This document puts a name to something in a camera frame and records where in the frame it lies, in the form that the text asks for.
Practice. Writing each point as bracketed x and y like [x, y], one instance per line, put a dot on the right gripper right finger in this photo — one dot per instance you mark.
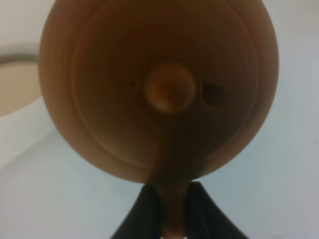
[205, 220]

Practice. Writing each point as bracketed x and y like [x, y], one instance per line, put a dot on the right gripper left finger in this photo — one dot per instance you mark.
[144, 219]

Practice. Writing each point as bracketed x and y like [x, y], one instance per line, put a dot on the brown clay teapot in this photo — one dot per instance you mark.
[159, 92]

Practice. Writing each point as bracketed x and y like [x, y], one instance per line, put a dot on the beige round teapot coaster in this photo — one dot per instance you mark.
[19, 79]

